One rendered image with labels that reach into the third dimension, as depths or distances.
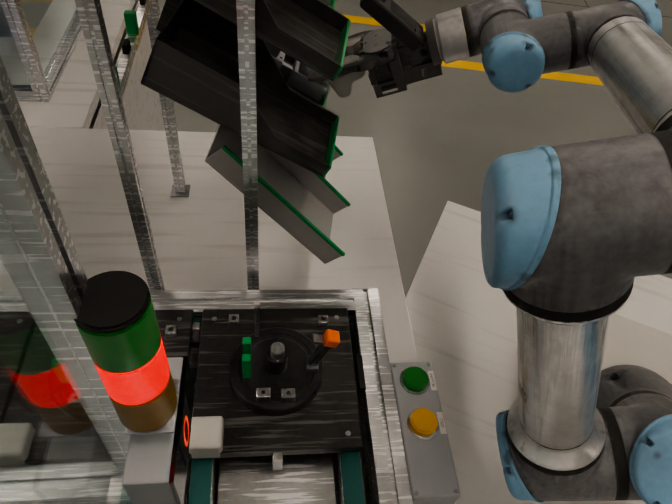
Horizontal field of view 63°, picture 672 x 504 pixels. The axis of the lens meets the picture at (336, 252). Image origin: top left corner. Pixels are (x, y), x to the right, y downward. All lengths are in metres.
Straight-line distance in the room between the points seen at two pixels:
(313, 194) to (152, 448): 0.62
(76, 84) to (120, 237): 0.60
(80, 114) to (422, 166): 1.75
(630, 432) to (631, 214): 0.41
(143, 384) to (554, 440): 0.48
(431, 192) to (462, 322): 1.63
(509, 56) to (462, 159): 2.17
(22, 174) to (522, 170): 0.34
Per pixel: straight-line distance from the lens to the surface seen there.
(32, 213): 0.32
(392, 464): 0.83
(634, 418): 0.82
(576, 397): 0.64
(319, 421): 0.82
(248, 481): 0.85
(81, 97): 1.63
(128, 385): 0.44
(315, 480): 0.85
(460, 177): 2.82
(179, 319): 0.92
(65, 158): 1.43
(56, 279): 0.36
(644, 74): 0.66
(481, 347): 1.08
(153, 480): 0.51
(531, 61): 0.80
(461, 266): 1.19
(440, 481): 0.83
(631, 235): 0.46
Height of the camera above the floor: 1.72
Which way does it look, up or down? 48 degrees down
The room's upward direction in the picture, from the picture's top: 8 degrees clockwise
